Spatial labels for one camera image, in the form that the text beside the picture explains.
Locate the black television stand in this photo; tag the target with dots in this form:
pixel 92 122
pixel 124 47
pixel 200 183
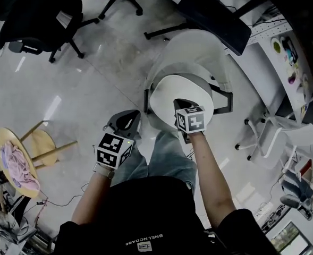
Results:
pixel 214 20

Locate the person's black t-shirt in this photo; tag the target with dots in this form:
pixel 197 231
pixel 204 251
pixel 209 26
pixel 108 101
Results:
pixel 159 216

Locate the white power strip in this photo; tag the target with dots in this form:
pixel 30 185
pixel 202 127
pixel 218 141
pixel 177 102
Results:
pixel 263 210

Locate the window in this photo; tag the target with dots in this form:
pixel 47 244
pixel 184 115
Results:
pixel 289 238

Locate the person's blue jeans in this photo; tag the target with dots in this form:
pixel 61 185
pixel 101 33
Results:
pixel 169 155

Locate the person's left forearm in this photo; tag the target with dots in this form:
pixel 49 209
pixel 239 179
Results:
pixel 92 200

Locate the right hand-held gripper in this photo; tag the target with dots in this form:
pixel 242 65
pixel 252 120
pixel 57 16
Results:
pixel 193 121

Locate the white plate with green food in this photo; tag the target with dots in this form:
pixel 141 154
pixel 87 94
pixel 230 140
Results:
pixel 276 45

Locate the yellow and blue packet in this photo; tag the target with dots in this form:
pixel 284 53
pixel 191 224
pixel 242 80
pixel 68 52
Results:
pixel 303 110

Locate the white metal shelving rack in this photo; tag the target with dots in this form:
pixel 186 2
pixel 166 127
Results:
pixel 265 70

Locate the black tray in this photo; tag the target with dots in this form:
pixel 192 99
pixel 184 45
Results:
pixel 289 48

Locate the person's right forearm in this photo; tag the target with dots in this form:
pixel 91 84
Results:
pixel 209 179

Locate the beige wristband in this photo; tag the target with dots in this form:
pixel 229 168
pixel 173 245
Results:
pixel 104 171

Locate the white desk with drawer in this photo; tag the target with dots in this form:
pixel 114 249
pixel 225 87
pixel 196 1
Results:
pixel 306 169

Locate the grey chair with black legs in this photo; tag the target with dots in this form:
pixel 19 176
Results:
pixel 196 46

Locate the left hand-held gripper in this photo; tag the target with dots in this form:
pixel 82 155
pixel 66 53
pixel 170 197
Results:
pixel 111 153

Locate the pink cloth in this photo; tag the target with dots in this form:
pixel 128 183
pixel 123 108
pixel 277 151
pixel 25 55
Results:
pixel 18 166

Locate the purple toy eggplant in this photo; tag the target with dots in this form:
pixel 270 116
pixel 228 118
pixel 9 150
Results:
pixel 292 80

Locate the white office chair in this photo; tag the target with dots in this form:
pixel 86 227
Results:
pixel 271 145

